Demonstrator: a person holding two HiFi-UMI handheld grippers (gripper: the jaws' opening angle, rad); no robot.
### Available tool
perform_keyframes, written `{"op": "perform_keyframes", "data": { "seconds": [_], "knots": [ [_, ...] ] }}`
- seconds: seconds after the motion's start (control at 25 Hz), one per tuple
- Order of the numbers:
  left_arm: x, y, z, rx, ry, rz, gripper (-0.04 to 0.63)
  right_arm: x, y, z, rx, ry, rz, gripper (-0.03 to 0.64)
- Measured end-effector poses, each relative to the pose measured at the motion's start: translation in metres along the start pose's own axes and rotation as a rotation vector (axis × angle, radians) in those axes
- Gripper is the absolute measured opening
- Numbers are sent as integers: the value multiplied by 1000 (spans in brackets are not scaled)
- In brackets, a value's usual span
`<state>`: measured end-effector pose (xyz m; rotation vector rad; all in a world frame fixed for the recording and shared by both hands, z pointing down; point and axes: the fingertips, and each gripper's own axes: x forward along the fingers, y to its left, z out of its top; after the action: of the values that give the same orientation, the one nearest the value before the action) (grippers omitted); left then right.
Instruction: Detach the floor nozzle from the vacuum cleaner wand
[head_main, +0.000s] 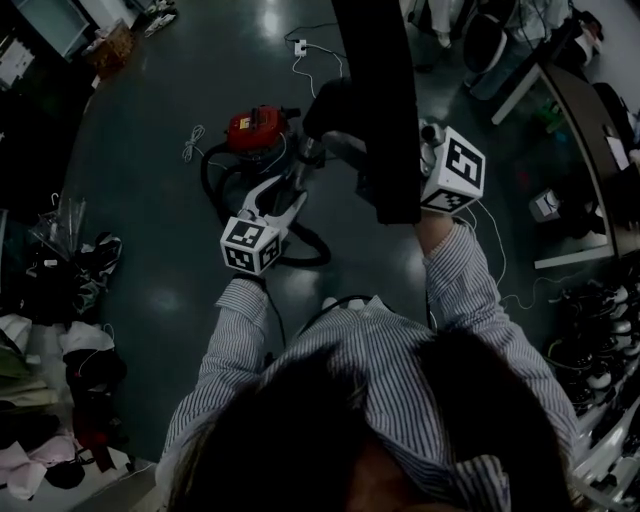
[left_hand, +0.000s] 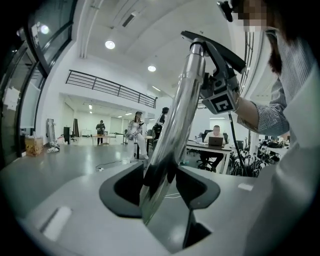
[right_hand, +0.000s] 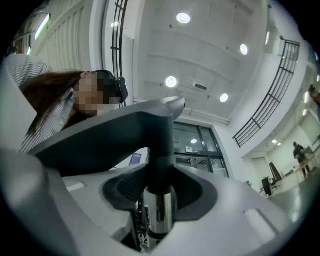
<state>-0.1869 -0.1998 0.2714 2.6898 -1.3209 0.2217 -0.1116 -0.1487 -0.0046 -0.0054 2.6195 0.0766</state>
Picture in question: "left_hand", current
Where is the silver laptop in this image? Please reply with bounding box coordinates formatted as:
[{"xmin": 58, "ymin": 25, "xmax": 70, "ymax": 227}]
[{"xmin": 207, "ymin": 136, "xmax": 225, "ymax": 147}]

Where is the black balcony railing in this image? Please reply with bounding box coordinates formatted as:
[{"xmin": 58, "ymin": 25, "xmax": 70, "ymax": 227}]
[{"xmin": 65, "ymin": 69, "xmax": 157, "ymax": 110}]

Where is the pile of black white devices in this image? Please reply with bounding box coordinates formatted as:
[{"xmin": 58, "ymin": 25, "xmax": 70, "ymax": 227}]
[{"xmin": 228, "ymin": 146, "xmax": 282, "ymax": 179}]

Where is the ceiling air vent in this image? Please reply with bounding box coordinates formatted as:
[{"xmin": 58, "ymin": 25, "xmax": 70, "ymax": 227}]
[{"xmin": 121, "ymin": 11, "xmax": 138, "ymax": 29}]

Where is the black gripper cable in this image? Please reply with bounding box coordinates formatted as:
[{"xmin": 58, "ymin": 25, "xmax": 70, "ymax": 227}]
[{"xmin": 227, "ymin": 111, "xmax": 249, "ymax": 177}]

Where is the wooden table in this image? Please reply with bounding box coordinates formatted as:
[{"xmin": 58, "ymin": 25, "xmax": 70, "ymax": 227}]
[{"xmin": 91, "ymin": 134, "xmax": 111, "ymax": 146}]

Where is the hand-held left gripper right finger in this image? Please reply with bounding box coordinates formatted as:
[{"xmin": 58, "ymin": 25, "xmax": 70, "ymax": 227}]
[{"xmin": 176, "ymin": 166, "xmax": 221, "ymax": 211}]

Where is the black floor cable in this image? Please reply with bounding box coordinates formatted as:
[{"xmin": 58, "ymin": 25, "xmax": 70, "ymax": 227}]
[{"xmin": 95, "ymin": 159, "xmax": 131, "ymax": 173}]

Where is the black framed glass door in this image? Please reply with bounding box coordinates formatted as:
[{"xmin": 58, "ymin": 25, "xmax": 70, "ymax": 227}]
[{"xmin": 0, "ymin": 0, "xmax": 79, "ymax": 171}]

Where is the chrome vacuum cleaner wand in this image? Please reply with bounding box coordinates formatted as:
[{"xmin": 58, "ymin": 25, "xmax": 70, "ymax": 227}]
[{"xmin": 138, "ymin": 37, "xmax": 207, "ymax": 226}]

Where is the black head-worn camera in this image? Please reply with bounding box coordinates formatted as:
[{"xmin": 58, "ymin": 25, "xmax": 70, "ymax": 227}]
[{"xmin": 216, "ymin": 0, "xmax": 235, "ymax": 23}]

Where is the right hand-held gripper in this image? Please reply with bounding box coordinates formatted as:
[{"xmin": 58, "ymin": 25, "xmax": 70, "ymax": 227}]
[{"xmin": 200, "ymin": 41, "xmax": 241, "ymax": 116}]

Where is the black office chair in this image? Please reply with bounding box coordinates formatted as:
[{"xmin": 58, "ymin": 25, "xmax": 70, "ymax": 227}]
[{"xmin": 63, "ymin": 126, "xmax": 78, "ymax": 145}]

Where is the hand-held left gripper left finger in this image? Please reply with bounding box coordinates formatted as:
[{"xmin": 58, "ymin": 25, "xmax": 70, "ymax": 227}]
[{"xmin": 99, "ymin": 162, "xmax": 145, "ymax": 218}]

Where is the white office desk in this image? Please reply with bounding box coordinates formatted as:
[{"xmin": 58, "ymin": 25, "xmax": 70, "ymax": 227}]
[{"xmin": 185, "ymin": 139, "xmax": 233, "ymax": 175}]

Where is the clear storage box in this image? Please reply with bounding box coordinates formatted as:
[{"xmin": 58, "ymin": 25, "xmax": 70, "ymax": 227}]
[{"xmin": 24, "ymin": 135, "xmax": 45, "ymax": 158}]

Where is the person's right forearm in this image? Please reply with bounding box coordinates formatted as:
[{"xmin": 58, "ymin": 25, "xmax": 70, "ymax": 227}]
[{"xmin": 234, "ymin": 96, "xmax": 291, "ymax": 134}]

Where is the person's striped shirt torso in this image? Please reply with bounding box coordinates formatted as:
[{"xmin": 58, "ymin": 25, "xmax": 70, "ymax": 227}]
[{"xmin": 246, "ymin": 26, "xmax": 320, "ymax": 256}]

